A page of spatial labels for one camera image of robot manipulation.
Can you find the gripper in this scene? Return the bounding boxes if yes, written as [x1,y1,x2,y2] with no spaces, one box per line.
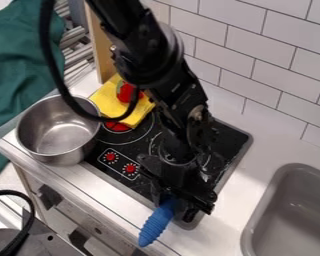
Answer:
[135,153,223,224]

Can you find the blue spoon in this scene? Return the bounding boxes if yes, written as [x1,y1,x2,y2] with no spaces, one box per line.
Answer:
[137,197,181,248]

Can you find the toy stove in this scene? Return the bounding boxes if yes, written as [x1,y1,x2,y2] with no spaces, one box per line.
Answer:
[82,105,254,231]

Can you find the toy sink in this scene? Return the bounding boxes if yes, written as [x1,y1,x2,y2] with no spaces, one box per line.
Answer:
[238,162,320,256]

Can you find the yellow cloth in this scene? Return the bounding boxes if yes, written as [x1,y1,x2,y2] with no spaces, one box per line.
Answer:
[86,73,158,130]

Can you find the red toy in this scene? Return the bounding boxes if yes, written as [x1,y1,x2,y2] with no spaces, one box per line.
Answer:
[114,79,147,104]

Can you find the silver pot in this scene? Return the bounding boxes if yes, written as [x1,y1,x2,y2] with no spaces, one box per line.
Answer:
[14,94,103,167]

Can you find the wooden board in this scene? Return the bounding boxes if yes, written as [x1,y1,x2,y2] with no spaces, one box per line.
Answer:
[83,2,120,85]

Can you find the green cloth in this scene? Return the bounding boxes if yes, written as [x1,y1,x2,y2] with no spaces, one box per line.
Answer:
[0,0,70,184]

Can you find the black cable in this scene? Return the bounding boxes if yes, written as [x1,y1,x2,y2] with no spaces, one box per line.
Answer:
[38,0,143,124]
[0,189,38,256]

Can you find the metal frame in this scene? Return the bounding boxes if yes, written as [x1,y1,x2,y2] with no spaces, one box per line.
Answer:
[53,0,99,88]

